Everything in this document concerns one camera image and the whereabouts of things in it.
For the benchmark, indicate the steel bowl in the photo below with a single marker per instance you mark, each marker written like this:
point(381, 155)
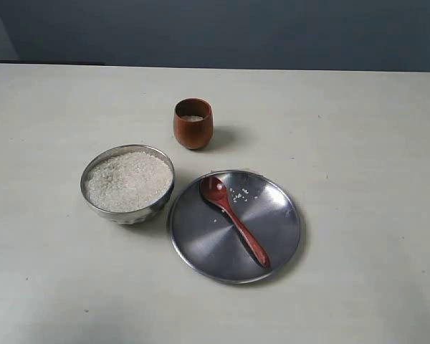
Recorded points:
point(133, 217)

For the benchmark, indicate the brown wooden cup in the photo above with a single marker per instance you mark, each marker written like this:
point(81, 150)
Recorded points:
point(193, 124)

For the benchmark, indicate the red-brown wooden spoon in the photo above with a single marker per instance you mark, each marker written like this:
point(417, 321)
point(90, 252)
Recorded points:
point(215, 192)

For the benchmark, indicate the round steel plate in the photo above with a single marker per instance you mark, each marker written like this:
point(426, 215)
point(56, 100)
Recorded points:
point(207, 240)

